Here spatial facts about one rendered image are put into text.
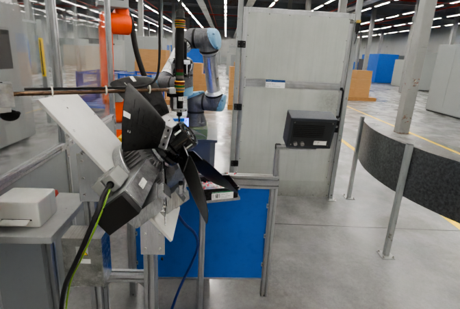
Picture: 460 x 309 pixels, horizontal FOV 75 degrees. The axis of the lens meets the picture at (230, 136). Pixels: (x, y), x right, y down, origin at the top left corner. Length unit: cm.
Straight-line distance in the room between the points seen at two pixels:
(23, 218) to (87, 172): 29
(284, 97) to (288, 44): 53
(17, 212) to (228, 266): 126
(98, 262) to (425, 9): 744
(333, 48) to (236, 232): 212
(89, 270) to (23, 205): 35
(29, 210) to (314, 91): 267
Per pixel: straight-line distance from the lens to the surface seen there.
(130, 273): 152
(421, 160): 257
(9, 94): 111
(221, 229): 194
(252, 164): 331
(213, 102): 194
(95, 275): 140
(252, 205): 187
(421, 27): 776
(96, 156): 117
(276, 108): 318
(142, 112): 103
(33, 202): 136
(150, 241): 135
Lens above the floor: 154
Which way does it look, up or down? 15 degrees down
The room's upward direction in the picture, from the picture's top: 3 degrees clockwise
